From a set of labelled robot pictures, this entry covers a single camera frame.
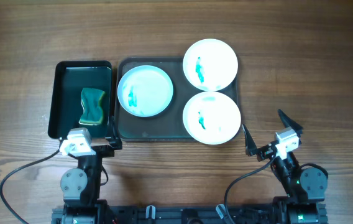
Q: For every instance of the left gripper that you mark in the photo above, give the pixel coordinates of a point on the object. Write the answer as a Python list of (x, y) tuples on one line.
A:
[(100, 149)]

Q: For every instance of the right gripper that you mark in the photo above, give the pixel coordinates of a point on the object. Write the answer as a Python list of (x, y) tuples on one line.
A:
[(266, 149)]

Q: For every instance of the green yellow sponge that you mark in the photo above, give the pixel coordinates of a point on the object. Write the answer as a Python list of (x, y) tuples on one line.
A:
[(91, 100)]

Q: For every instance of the light blue plate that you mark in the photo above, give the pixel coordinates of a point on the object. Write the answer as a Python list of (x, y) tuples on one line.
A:
[(145, 91)]

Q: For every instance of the white plate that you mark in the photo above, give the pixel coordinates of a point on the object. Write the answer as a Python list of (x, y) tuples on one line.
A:
[(210, 65), (211, 117)]

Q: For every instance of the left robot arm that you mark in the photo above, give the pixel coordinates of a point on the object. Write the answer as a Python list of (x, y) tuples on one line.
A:
[(81, 185)]

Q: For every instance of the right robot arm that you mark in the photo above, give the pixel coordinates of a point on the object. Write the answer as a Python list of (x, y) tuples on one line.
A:
[(305, 185)]

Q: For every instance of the dark serving tray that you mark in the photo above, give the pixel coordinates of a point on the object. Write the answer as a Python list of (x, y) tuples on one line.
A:
[(167, 125)]

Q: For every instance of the black water tub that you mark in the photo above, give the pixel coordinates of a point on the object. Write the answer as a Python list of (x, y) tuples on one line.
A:
[(66, 109)]

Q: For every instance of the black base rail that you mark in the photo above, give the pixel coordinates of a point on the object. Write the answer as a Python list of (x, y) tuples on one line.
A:
[(189, 214)]

